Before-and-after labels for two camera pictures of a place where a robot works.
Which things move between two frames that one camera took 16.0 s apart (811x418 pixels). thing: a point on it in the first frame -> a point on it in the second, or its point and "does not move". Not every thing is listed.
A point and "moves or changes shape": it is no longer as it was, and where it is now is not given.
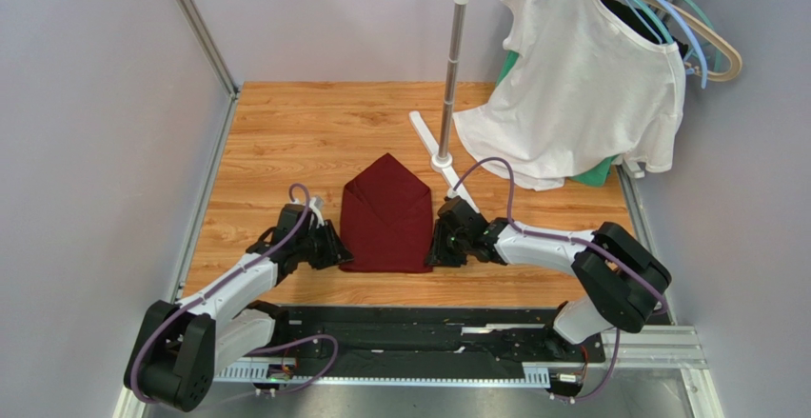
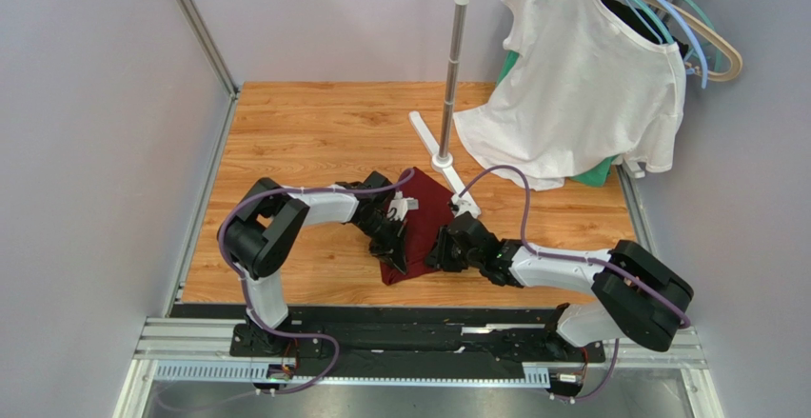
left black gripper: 335,250 -> 393,247
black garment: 620,13 does not move
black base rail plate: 463,335 does not move
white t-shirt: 581,87 does not move
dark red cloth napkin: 385,220 moves or changes shape
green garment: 594,177 does not move
